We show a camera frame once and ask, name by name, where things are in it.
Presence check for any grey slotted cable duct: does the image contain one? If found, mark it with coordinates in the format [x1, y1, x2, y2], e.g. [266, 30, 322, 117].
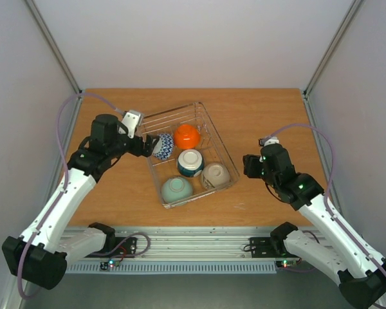
[66, 261, 277, 276]

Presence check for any red blue patterned bowl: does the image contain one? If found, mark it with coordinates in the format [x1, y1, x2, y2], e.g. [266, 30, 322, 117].
[152, 133, 174, 160]

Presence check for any left controller board with leds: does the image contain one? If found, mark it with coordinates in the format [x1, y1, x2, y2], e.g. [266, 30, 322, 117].
[99, 260, 121, 271]

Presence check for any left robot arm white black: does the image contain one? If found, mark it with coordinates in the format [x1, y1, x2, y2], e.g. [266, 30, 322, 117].
[2, 110, 158, 290]

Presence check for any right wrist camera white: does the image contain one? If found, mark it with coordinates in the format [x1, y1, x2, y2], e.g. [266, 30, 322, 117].
[259, 136, 280, 147]

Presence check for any pale green bowl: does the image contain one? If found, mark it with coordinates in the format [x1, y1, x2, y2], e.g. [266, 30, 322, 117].
[161, 176, 193, 203]

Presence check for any aluminium frame post left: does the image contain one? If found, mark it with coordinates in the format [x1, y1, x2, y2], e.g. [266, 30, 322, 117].
[23, 0, 82, 93]

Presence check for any aluminium frame post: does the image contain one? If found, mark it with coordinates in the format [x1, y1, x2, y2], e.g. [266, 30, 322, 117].
[23, 0, 82, 93]
[302, 0, 365, 98]

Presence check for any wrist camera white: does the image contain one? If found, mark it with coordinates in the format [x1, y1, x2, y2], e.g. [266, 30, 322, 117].
[259, 136, 280, 147]
[118, 109, 144, 138]

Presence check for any steel wire dish rack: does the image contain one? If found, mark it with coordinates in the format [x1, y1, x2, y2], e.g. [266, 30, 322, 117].
[140, 102, 239, 209]

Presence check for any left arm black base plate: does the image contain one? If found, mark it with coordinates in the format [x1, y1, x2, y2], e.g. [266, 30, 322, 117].
[86, 237, 138, 258]

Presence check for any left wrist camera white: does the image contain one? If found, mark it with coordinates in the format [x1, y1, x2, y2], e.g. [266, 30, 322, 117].
[118, 109, 144, 138]

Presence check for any right controller board with leds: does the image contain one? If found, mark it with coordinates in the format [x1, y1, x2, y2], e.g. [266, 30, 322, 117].
[276, 259, 298, 268]

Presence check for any white bowl dark base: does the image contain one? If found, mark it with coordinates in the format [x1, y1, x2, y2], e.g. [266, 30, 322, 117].
[177, 149, 205, 178]

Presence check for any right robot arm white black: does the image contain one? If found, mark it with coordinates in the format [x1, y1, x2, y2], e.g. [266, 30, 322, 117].
[243, 143, 386, 308]

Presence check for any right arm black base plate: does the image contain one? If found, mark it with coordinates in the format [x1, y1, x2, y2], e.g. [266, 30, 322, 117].
[249, 237, 297, 259]

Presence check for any aluminium frame post right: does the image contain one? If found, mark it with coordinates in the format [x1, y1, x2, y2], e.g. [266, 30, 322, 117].
[302, 0, 365, 98]

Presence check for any controller board with leds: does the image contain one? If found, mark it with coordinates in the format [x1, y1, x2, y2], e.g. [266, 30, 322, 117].
[276, 259, 298, 268]
[99, 260, 121, 271]

